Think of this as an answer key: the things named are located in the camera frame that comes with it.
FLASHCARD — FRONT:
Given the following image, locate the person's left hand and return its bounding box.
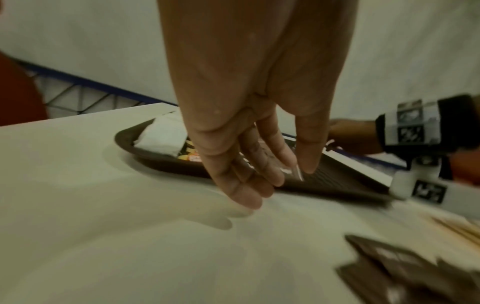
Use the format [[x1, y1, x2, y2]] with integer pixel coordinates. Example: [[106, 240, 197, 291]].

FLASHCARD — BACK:
[[157, 0, 359, 210]]

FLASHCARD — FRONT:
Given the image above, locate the person's right hand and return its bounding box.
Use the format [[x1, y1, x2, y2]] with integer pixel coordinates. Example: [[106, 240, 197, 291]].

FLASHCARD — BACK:
[[327, 118, 386, 155]]

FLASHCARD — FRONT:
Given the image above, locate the brown plastic tray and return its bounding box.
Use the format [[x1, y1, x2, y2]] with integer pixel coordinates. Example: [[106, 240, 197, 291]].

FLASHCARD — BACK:
[[113, 117, 395, 203]]

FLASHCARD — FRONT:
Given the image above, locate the row of coffee stick packets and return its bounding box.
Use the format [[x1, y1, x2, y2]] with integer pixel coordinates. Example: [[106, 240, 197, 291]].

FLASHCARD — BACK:
[[176, 136, 206, 164]]

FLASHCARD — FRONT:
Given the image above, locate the row of white sachets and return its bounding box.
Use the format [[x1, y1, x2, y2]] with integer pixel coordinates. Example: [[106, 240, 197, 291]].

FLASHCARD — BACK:
[[132, 111, 189, 157]]

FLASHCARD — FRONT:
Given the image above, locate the bundle of wooden stir sticks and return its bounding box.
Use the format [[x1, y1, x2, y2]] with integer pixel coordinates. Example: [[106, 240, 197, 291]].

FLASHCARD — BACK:
[[427, 213, 480, 247]]

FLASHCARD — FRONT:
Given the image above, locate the pile of brown sugar packets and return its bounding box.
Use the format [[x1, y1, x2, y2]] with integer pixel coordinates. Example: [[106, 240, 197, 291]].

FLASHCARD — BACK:
[[335, 234, 480, 304]]

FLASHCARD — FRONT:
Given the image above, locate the person's right forearm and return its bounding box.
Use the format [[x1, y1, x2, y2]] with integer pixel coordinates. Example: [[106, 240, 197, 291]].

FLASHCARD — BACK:
[[447, 148, 480, 186]]

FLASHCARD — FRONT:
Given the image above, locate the right wristband with marker tags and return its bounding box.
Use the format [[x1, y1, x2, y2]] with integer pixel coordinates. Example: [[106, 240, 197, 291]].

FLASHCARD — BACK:
[[374, 94, 480, 155]]

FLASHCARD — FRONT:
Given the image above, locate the purple mesh railing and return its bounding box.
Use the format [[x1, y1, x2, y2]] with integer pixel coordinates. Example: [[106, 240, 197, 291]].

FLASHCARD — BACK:
[[11, 58, 408, 171]]

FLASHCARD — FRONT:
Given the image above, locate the red padded chair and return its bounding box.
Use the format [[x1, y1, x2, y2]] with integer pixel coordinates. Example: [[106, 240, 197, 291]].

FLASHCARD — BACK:
[[0, 52, 48, 127]]

